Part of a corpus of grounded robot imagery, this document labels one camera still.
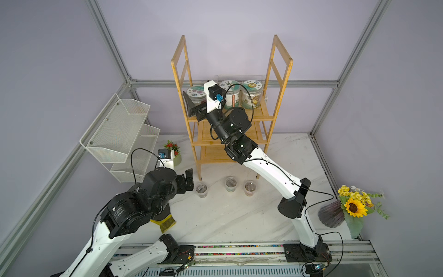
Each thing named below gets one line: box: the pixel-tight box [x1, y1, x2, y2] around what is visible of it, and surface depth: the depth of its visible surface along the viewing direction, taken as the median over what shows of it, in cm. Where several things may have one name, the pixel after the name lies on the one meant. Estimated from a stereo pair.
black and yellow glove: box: [149, 214, 177, 234], surface depth 83 cm
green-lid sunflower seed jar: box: [239, 80, 264, 110], surface depth 65 cm
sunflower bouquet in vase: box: [318, 184, 390, 239], surface depth 65 cm
